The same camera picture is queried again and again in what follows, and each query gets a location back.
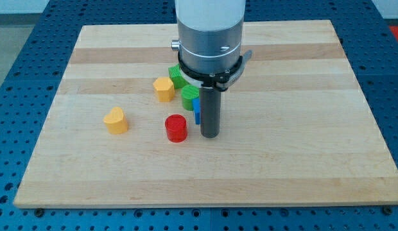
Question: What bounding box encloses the green circle block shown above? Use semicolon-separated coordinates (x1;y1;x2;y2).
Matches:
181;85;199;111

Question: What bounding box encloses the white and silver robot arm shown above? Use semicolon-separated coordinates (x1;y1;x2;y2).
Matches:
171;0;246;74

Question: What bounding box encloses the yellow hexagon block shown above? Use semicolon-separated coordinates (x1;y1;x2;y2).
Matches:
153;77;175;102

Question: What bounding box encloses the blue block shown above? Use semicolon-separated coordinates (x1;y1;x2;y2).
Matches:
192;98;200;124

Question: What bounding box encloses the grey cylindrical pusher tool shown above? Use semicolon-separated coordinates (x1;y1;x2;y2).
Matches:
199;87;221;138

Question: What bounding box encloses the red cylinder block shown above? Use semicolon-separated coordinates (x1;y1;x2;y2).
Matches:
164;114;187;142

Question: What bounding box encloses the green angular block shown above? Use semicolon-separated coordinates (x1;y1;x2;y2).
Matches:
168;64;189;89

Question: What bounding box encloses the yellow heart block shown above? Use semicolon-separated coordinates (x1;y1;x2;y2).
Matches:
103;107;129;135

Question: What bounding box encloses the wooden board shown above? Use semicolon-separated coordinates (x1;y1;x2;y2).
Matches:
14;20;398;209

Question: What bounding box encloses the black clamp ring with lever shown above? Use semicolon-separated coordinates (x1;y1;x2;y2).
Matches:
177;49;253;92

